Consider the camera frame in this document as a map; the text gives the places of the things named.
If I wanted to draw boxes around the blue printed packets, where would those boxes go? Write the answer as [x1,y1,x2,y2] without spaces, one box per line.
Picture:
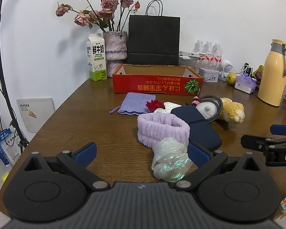
[0,128,21,167]

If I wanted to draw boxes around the purple drawstring pouch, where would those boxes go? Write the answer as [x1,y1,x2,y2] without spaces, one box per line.
[109,93,156,115]

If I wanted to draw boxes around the iridescent plastic bag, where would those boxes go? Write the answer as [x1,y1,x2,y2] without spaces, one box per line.
[151,137,193,182]

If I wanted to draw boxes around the black paper bag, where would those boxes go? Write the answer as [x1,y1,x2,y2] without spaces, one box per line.
[127,0,181,66]

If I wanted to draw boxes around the white leaning board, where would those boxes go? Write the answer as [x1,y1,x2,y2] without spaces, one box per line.
[16,97,56,133]

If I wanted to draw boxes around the flat white carton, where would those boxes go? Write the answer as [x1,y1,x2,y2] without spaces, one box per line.
[179,51,198,59]

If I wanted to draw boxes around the red artificial flower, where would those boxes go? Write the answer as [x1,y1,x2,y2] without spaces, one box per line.
[146,100,165,112]

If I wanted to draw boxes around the yellow plush toy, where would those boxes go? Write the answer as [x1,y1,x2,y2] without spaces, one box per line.
[217,97,245,124]

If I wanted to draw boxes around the red cardboard box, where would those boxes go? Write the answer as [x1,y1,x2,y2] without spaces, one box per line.
[112,64,203,95]

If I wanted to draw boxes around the dark blue zip case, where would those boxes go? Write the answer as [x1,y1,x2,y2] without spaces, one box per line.
[170,106,222,152]

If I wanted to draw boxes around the green apple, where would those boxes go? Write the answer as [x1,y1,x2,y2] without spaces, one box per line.
[226,73,238,85]

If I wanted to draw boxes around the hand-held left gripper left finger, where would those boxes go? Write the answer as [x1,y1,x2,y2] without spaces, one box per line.
[24,142,110,192]

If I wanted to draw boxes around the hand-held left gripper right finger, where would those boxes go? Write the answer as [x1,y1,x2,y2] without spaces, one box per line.
[174,142,263,192]

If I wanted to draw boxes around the white cloth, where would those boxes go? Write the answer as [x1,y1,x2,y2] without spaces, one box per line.
[154,102,182,115]

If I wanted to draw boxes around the yellow thermos jug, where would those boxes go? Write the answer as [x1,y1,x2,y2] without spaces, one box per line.
[257,39,286,106]

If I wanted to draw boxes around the green and white milk carton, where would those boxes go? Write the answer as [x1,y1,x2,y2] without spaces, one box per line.
[86,34,108,81]

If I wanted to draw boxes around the black light stand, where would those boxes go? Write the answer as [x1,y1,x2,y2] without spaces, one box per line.
[0,0,29,148]

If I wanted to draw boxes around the colourful snack bag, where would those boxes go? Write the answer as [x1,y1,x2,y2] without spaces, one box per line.
[255,65,265,81]

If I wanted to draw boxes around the dried pink rose bouquet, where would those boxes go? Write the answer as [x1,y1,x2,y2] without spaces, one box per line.
[55,0,141,32]

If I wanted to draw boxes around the pale metal tin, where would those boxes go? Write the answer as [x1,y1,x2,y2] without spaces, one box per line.
[199,67,220,83]

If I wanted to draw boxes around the purple fluffy headband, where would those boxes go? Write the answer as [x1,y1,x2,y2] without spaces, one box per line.
[137,113,190,148]

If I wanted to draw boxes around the purple tissue pack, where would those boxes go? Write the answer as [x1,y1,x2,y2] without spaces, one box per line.
[235,74,256,93]

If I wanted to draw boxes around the braided black cable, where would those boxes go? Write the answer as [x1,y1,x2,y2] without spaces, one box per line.
[191,88,223,124]

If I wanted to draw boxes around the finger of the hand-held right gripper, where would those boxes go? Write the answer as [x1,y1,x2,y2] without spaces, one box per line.
[241,134,286,152]
[270,124,286,136]

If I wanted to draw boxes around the small white fan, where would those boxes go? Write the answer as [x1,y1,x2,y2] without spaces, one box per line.
[220,60,233,80]

